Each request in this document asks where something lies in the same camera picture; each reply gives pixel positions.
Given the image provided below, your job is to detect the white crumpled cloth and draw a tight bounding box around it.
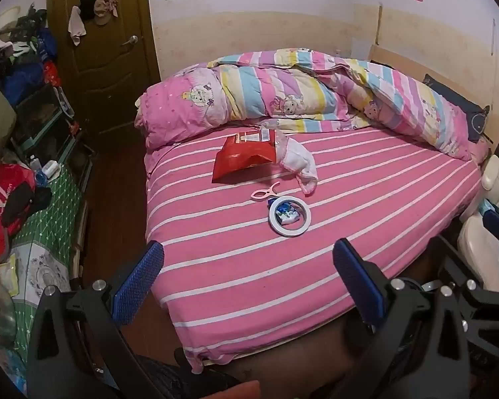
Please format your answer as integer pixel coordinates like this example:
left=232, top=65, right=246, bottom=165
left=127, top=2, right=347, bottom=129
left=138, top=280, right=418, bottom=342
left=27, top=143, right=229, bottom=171
left=282, top=138, right=319, bottom=196

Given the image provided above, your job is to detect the white hanging cloth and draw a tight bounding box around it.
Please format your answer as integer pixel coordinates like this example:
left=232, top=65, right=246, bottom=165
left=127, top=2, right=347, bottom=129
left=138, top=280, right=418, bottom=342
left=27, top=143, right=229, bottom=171
left=68, top=5, right=86, bottom=46

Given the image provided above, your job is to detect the black hat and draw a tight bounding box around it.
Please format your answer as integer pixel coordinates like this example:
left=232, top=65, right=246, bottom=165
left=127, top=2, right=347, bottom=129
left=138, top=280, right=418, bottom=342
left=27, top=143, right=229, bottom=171
left=78, top=0, right=98, bottom=21

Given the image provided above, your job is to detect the red snack bag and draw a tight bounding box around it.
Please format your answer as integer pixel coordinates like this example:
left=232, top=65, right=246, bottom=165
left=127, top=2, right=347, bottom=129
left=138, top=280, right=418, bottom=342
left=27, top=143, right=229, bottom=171
left=212, top=130, right=284, bottom=184

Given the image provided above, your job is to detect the black cloth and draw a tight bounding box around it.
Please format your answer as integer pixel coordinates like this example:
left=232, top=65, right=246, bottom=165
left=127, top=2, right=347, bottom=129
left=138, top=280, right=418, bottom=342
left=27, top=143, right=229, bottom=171
left=2, top=185, right=53, bottom=227

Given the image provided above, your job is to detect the brown wooden door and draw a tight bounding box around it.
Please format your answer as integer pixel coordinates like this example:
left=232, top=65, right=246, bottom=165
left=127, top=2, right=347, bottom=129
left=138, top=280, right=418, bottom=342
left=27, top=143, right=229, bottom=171
left=46, top=0, right=163, bottom=142

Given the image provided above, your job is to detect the red striped garment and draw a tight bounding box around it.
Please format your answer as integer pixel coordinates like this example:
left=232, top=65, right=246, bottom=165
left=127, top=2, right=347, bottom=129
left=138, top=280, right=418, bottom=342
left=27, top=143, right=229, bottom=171
left=0, top=164, right=38, bottom=258

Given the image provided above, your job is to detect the blue candy wrapper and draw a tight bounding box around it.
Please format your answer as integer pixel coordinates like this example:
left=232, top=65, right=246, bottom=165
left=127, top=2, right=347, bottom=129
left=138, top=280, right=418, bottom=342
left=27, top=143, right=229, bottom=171
left=274, top=201, right=302, bottom=225

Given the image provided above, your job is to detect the dark blue pillow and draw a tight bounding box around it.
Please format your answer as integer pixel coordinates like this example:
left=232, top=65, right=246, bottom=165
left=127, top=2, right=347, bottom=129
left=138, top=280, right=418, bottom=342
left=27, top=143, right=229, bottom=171
left=422, top=73, right=491, bottom=142

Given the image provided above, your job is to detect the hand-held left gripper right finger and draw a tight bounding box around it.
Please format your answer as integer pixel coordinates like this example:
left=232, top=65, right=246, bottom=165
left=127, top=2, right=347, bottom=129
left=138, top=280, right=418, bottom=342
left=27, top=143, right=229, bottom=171
left=332, top=238, right=472, bottom=399

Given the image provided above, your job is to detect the white round basin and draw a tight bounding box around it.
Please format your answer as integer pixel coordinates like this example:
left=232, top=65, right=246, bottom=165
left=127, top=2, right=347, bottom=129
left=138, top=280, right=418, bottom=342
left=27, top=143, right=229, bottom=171
left=0, top=6, right=22, bottom=34

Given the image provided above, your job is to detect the light wooden headboard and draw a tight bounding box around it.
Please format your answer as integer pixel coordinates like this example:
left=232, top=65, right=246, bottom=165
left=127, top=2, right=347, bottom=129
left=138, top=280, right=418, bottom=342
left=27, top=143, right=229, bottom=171
left=366, top=44, right=499, bottom=142

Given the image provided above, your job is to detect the pink clothes peg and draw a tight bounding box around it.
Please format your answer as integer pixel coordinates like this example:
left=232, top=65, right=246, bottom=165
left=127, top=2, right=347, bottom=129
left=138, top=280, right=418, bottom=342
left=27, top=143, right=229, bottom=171
left=251, top=183, right=281, bottom=202

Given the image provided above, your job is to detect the white tape roll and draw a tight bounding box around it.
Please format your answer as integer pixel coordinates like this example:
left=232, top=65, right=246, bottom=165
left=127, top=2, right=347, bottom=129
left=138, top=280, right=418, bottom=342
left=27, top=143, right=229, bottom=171
left=268, top=197, right=313, bottom=237

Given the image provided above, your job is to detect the storage rack with dark bins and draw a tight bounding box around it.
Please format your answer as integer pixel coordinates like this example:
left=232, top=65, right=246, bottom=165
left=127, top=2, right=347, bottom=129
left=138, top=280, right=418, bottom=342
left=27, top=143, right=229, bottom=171
left=14, top=83, right=92, bottom=184

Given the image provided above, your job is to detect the pile of blue bags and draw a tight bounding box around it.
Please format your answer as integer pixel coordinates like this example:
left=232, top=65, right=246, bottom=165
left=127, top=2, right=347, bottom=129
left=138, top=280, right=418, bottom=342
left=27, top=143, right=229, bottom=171
left=2, top=29, right=59, bottom=100

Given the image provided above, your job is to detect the pink striped bed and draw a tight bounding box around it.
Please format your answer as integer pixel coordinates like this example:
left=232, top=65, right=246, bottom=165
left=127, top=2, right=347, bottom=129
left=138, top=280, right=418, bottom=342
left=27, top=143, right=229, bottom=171
left=143, top=127, right=483, bottom=372

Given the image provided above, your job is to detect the plastic bottle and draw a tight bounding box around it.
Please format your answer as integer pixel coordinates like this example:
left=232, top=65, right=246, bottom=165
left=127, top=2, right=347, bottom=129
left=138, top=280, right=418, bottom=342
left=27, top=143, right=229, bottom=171
left=28, top=155, right=46, bottom=186

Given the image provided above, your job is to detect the pink cap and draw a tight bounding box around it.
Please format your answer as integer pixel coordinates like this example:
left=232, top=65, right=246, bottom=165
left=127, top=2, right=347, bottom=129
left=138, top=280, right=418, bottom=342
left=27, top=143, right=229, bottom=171
left=92, top=0, right=119, bottom=26

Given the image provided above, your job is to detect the yellow green packet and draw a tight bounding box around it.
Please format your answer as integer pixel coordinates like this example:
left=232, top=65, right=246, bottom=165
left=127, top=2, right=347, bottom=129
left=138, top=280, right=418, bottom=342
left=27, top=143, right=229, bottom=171
left=0, top=255, right=19, bottom=296

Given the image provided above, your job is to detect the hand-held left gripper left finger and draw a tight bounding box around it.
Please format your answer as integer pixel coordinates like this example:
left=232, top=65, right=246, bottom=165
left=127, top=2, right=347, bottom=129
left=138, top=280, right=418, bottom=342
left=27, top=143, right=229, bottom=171
left=25, top=240, right=167, bottom=399

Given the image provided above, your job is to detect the pastel striped cartoon quilt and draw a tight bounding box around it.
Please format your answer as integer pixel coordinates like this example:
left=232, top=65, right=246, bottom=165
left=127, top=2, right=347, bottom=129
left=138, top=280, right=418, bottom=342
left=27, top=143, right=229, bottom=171
left=134, top=48, right=472, bottom=163

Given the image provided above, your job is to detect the white leather chair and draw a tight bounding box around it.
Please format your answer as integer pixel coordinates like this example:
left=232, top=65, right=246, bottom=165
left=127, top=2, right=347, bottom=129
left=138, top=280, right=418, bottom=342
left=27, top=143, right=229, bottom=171
left=457, top=127, right=499, bottom=294

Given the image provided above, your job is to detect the red package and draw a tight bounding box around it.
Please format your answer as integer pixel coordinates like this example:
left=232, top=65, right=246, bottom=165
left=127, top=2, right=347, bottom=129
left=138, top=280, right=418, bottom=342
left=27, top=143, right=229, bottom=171
left=44, top=62, right=63, bottom=88

